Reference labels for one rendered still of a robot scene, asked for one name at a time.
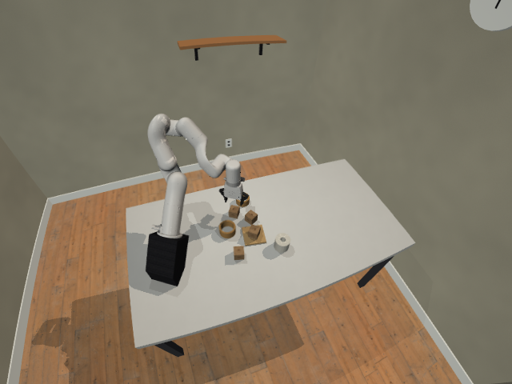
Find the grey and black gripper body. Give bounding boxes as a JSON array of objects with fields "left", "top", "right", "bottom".
[{"left": 224, "top": 182, "right": 243, "bottom": 200}]

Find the flat tan wooden board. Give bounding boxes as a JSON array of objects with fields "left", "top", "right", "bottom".
[{"left": 242, "top": 225, "right": 266, "bottom": 246}]

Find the brown cardboard carton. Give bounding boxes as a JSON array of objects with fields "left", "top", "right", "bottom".
[
  {"left": 234, "top": 246, "right": 245, "bottom": 260},
  {"left": 248, "top": 224, "right": 261, "bottom": 240},
  {"left": 245, "top": 210, "right": 258, "bottom": 224},
  {"left": 229, "top": 205, "right": 240, "bottom": 219}
]

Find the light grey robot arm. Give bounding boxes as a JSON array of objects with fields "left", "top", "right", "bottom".
[{"left": 148, "top": 114, "right": 245, "bottom": 238}]

